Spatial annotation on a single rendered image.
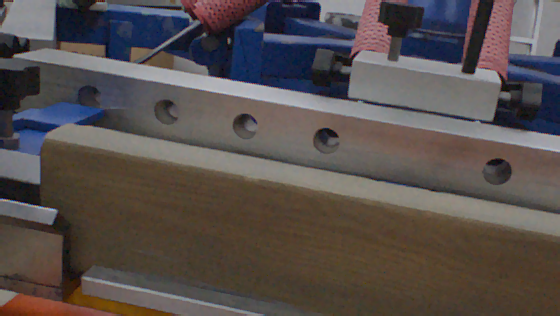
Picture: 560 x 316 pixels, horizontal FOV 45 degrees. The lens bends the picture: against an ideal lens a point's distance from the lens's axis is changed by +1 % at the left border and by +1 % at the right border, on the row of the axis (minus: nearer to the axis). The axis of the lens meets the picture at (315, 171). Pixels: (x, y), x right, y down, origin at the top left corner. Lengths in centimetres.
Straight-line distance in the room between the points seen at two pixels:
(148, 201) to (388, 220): 12
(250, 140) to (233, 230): 23
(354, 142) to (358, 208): 23
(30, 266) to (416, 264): 19
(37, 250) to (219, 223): 9
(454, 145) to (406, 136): 4
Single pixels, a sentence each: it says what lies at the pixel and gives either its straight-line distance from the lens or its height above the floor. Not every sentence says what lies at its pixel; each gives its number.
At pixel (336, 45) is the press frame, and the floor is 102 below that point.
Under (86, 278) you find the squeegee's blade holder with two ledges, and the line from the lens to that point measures 36.
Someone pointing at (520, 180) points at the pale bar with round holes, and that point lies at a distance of 54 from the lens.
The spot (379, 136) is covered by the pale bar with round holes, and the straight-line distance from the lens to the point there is 53.
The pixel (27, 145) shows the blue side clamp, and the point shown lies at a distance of 52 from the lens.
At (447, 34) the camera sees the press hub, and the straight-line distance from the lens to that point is 106.
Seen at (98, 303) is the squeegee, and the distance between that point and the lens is 39.
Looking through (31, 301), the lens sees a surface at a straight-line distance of 42.
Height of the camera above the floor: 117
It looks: 19 degrees down
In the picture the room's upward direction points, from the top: 8 degrees clockwise
